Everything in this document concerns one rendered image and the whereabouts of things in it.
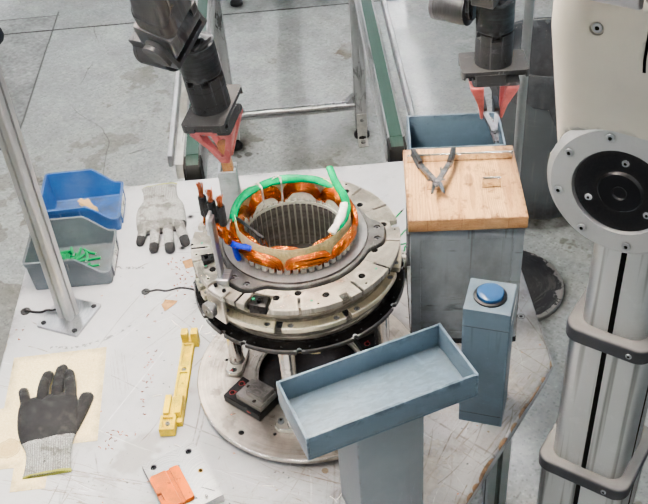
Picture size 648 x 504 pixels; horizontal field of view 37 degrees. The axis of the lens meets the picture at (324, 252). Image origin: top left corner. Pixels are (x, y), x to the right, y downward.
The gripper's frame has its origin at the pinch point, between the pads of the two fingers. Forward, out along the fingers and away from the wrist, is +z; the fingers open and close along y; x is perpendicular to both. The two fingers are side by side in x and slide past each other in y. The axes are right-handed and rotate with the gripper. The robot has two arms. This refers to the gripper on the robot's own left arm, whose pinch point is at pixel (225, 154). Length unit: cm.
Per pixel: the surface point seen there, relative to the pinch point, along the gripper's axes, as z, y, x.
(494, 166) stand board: 19.0, -20.5, 37.7
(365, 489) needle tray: 31, 36, 24
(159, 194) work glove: 41, -38, -36
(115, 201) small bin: 41, -36, -46
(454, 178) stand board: 18.1, -16.4, 31.4
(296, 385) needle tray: 15.3, 30.8, 15.3
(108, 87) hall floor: 124, -200, -140
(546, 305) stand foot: 130, -91, 43
